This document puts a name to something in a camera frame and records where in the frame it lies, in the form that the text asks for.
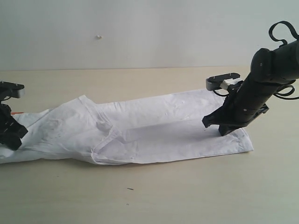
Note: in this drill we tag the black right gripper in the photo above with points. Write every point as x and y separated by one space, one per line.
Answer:
245 105

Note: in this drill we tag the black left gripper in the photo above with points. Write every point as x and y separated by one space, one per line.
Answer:
11 132

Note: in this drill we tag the white t-shirt red Chinese lettering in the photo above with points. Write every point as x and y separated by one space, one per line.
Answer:
148 130

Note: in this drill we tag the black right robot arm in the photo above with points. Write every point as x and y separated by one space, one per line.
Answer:
270 72

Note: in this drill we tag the orange size tag on string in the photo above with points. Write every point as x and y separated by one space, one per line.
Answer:
16 113

